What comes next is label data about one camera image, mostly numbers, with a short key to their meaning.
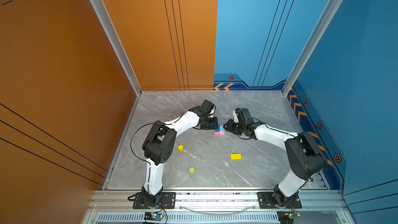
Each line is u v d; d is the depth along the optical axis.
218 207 0.73
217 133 0.94
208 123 0.82
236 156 0.88
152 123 0.54
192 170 0.82
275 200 0.67
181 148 0.89
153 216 0.71
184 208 0.72
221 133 0.94
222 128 0.93
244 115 0.73
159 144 0.52
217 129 0.93
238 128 0.78
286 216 0.70
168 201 0.74
